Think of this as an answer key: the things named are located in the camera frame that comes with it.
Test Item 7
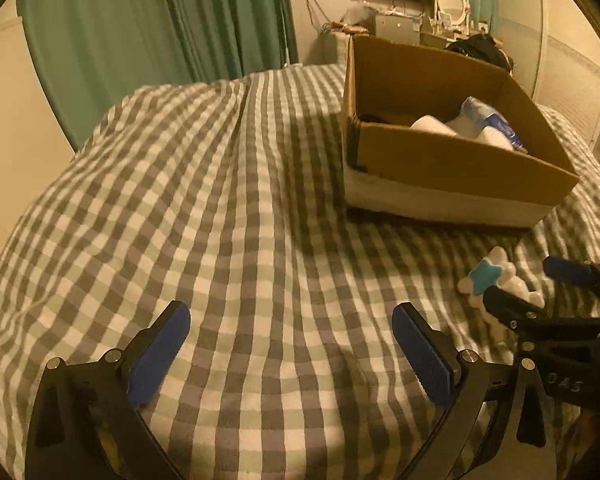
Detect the white tape ring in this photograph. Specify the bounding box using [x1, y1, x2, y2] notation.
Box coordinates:
[474, 124, 516, 152]

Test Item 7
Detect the white cylinder in box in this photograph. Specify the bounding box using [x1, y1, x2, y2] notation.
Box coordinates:
[411, 115, 457, 136]

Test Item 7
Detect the grey cabinet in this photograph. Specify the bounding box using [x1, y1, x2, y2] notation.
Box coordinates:
[375, 13, 422, 46]

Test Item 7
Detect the black clothes pile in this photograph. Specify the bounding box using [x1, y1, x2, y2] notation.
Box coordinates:
[445, 34, 514, 73]

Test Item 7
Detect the plastic water bottle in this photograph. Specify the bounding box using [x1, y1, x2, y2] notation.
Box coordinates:
[446, 96, 528, 154]

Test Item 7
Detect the cardboard box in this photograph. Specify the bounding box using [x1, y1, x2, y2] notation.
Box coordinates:
[342, 36, 579, 228]

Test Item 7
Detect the oval vanity mirror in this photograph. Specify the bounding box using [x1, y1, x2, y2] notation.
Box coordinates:
[436, 0, 470, 28]

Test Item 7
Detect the green curtain left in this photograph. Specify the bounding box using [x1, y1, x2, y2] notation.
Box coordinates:
[16, 0, 299, 150]

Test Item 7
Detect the white star plush toy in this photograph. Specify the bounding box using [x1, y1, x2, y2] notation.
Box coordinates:
[455, 246, 545, 364]

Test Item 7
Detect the white louvered wardrobe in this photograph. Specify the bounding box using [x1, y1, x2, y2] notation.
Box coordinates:
[498, 0, 600, 148]

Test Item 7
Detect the checkered bed cover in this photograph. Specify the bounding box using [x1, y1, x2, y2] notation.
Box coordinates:
[0, 65, 600, 479]

